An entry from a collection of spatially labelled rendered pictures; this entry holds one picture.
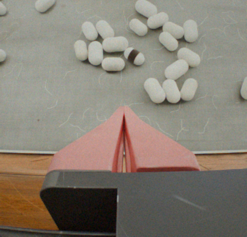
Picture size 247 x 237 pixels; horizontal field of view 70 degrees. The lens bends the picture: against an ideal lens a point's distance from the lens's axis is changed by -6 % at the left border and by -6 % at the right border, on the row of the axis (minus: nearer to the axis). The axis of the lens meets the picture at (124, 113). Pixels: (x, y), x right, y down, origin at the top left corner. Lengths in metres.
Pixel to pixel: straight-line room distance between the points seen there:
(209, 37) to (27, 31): 0.29
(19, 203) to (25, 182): 0.02
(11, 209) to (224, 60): 0.35
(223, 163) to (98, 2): 0.31
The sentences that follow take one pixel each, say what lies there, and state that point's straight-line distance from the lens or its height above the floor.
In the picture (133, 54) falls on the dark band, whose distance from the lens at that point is 0.26.
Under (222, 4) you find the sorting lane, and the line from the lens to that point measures 0.39.
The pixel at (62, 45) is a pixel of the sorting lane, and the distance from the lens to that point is 0.31.
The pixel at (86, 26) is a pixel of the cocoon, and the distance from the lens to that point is 0.29.
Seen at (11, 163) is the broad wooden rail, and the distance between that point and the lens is 0.27.
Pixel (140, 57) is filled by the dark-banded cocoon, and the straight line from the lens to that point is 0.26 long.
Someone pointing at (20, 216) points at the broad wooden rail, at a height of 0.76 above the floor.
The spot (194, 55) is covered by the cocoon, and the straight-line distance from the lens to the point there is 0.28.
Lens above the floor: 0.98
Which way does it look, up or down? 76 degrees down
